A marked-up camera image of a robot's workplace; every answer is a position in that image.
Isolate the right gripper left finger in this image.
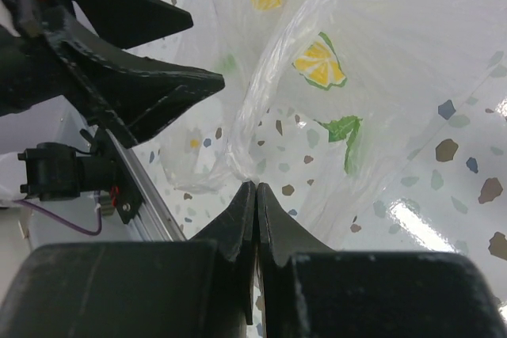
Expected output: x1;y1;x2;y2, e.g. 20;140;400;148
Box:
1;182;256;337

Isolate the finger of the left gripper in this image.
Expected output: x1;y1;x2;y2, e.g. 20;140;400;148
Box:
43;6;225;148

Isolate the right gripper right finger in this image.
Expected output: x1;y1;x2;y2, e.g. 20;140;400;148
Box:
257;183;506;337

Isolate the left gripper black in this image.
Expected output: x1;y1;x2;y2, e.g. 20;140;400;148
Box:
1;0;193;116

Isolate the clear printed plastic bag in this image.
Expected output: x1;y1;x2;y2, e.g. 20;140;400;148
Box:
160;0;506;245

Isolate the aluminium frame rail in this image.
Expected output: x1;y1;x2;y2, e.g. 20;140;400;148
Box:
107;131;186;241

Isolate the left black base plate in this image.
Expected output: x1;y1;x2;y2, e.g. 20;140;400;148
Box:
17;128;143;224

